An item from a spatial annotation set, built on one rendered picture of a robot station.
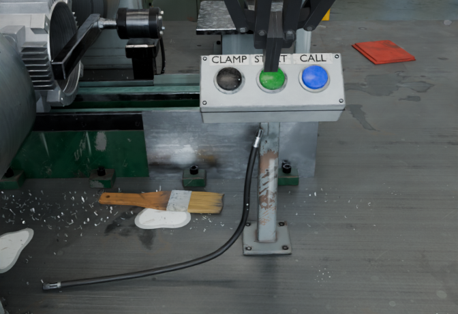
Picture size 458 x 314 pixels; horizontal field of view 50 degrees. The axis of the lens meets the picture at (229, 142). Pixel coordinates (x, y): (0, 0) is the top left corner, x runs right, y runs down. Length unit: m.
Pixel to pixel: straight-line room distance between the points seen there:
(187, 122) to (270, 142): 0.22
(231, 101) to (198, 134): 0.26
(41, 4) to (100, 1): 0.26
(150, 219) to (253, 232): 0.16
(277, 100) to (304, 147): 0.28
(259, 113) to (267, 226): 0.20
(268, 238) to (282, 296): 0.10
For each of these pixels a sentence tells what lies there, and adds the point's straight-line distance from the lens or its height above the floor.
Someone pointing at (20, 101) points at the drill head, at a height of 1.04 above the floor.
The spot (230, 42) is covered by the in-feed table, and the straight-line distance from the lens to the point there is 1.34.
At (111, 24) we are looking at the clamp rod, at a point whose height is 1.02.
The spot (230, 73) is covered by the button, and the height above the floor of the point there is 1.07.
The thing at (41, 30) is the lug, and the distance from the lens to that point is 0.81.
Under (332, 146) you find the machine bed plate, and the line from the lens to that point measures 0.98.
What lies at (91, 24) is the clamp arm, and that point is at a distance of 0.95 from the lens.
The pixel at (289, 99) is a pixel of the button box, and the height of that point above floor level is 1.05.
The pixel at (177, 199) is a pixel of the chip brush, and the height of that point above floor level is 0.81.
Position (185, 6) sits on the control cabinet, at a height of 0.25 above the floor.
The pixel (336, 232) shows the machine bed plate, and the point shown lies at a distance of 0.77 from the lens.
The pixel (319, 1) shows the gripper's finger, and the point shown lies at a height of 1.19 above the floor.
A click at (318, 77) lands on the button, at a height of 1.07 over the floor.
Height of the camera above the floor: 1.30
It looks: 31 degrees down
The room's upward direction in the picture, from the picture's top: 1 degrees counter-clockwise
